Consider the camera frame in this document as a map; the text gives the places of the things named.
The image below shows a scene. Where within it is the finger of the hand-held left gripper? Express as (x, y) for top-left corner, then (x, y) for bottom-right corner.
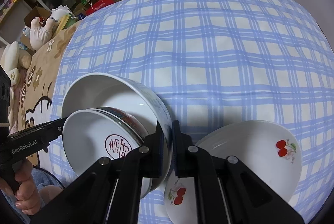
(39, 117), (68, 141)

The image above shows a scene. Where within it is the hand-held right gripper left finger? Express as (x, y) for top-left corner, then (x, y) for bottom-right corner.
(30, 121), (164, 224)

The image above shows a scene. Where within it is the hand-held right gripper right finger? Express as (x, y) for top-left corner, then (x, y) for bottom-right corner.
(172, 121), (305, 224)

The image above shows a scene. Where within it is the red seal print bowl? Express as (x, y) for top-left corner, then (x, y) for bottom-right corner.
(62, 108), (147, 183)

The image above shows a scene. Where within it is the large white bowl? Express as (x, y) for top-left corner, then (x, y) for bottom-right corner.
(61, 73), (173, 200)

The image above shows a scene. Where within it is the person's left hand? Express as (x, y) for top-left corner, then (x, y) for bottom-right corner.
(14, 161), (42, 215)

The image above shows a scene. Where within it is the blue fleece garment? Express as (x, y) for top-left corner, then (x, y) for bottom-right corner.
(0, 167), (63, 214)

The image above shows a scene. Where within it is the brown flower blanket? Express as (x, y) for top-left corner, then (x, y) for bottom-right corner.
(8, 22), (79, 170)

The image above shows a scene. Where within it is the pink cloth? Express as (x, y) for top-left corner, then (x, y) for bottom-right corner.
(39, 184), (63, 202)

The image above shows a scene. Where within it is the cream plush toy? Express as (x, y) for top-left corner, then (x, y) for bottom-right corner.
(0, 42), (32, 125)

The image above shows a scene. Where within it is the pink white plush toy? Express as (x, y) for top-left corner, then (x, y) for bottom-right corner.
(23, 17), (56, 50)

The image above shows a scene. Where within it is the blue checked cloth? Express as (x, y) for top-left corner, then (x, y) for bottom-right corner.
(48, 0), (330, 224)

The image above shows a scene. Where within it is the yellow green cushion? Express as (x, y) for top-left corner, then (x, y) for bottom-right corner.
(53, 13), (77, 31)

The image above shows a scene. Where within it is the open cardboard box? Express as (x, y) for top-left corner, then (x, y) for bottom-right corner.
(24, 6), (53, 29)

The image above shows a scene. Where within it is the white haired plush toy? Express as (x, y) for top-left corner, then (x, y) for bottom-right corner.
(51, 4), (71, 20)

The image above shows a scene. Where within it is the red paper bag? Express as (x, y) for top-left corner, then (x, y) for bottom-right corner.
(86, 0), (115, 16)

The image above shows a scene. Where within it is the wooden toy shelf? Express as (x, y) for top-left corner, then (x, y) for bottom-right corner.
(0, 0), (29, 24)

